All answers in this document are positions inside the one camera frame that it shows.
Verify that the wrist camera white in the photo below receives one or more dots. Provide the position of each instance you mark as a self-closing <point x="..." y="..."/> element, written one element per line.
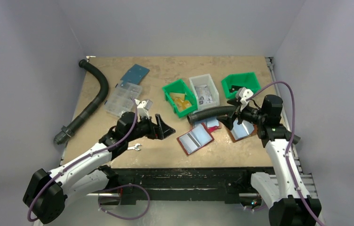
<point x="143" y="107"/>
<point x="243" y="97"/>

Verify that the white plastic bin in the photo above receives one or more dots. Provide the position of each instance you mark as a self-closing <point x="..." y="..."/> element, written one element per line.
<point x="205" y="91"/>

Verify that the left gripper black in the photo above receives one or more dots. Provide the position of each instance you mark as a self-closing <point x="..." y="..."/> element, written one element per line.
<point x="164" y="130"/>

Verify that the silver wrench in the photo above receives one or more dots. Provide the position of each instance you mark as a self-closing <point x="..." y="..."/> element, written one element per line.
<point x="135" y="147"/>

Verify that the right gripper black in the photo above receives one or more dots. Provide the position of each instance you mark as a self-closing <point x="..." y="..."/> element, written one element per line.
<point x="236" y="112"/>

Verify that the white striped credit card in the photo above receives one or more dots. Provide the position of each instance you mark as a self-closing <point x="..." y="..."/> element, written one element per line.
<point x="189" y="142"/>

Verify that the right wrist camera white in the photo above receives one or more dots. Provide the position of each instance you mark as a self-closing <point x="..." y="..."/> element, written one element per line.
<point x="243" y="97"/>

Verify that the green bin with yellow items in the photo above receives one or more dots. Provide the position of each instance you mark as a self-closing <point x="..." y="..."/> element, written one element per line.
<point x="180" y="97"/>

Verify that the red leather card holder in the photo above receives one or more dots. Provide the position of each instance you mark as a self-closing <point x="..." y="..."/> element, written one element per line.
<point x="202" y="134"/>

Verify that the brown open card holder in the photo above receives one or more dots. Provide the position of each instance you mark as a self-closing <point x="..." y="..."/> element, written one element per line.
<point x="241" y="131"/>

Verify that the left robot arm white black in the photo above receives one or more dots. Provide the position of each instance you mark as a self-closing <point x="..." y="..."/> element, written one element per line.
<point x="49" y="192"/>

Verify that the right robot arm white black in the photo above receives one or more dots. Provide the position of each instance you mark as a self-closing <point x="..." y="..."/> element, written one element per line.
<point x="289" y="201"/>

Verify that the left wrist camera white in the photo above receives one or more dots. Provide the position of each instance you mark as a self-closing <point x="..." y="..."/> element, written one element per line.
<point x="143" y="107"/>

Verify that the clear compartment screw box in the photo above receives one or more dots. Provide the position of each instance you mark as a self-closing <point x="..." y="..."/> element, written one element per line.
<point x="119" y="101"/>

